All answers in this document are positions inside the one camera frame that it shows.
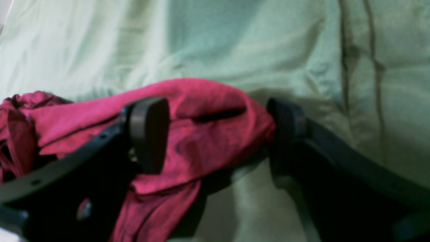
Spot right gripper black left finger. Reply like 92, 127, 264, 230
0, 97, 170, 242

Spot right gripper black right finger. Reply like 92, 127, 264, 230
267, 98, 430, 242

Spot red long-sleeve T-shirt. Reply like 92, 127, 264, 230
1, 78, 275, 242

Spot green table cloth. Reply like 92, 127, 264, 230
0, 0, 430, 242

